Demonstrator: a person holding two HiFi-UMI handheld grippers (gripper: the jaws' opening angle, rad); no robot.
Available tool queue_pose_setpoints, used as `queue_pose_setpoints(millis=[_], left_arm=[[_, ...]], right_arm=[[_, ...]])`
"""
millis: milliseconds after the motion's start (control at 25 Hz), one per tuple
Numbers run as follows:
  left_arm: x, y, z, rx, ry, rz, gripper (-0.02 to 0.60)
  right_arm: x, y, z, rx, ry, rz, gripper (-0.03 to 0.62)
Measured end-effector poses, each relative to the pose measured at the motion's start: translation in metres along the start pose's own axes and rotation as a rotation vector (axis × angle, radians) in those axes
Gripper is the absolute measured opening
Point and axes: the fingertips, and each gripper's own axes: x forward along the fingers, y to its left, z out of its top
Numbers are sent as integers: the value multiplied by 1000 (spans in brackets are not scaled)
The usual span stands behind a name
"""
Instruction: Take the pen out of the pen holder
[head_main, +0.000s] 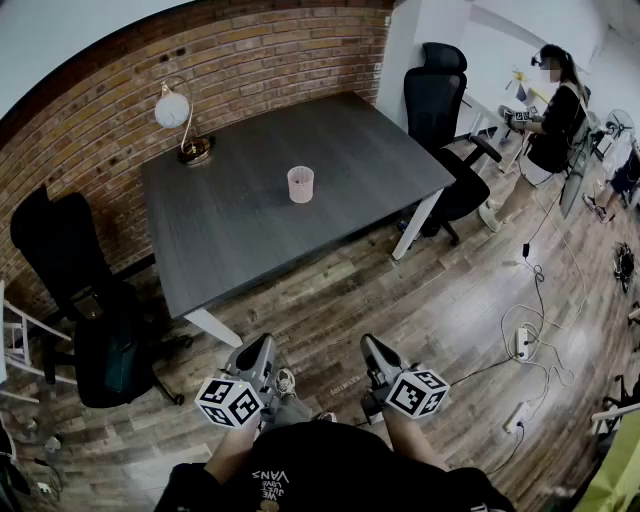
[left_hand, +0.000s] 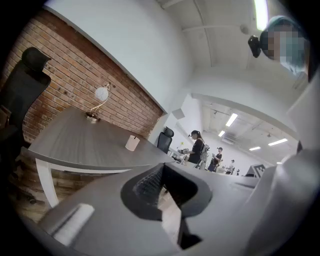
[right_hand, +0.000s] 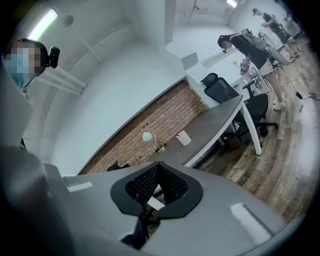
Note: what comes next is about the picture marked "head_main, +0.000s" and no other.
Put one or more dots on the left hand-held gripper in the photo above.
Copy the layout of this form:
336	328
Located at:
231	402

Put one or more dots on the person's grey trouser leg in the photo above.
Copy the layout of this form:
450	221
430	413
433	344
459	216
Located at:
290	412

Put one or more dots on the person's right forearm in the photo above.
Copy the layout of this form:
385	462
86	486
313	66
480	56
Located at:
412	440

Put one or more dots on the white desk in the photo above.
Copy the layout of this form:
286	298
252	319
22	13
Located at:
492	112

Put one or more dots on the white table leg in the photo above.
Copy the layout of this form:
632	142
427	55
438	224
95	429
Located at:
417	225
215	327

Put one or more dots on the black chair base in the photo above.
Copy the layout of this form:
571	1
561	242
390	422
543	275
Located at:
620	395

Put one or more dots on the black office chair without headrest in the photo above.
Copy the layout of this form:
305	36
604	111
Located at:
75	260

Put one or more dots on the green cloth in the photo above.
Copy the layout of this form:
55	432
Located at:
617	470

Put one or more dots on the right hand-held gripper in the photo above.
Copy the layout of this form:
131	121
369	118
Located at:
415	395

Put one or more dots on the black office chair with headrest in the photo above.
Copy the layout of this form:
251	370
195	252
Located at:
435	105

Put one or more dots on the person's grey sneaker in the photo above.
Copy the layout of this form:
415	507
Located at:
285	382
326	416

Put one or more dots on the black power adapter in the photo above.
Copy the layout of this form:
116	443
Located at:
526	250

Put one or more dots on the brass lamp with white globe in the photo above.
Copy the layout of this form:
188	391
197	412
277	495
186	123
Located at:
172	112

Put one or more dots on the person's left forearm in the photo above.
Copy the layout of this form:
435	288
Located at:
232	450

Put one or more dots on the white metal rack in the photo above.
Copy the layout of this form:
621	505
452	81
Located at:
20	345

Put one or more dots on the white power strip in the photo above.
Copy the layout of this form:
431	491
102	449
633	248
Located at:
522	344
516	417

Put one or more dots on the person's black printed shirt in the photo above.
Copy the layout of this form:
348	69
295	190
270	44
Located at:
330	470

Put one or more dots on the yellow flower vase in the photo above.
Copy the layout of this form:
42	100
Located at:
520	87

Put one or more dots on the white standing fan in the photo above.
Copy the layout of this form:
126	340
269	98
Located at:
620	122

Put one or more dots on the pink cup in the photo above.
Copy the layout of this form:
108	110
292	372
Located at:
300	187

